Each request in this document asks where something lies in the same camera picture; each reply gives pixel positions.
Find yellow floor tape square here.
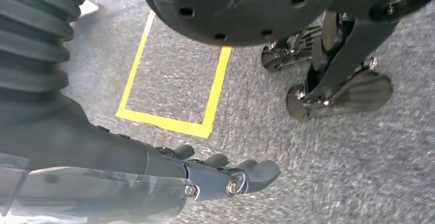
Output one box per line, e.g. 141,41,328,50
115,10,233,139

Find white floor object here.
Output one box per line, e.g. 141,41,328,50
79,0,100,16

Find black robot foot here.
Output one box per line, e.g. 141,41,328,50
286,69,394,121
261,25,324,73

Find black round robot hip shell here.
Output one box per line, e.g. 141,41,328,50
137,0,435,48

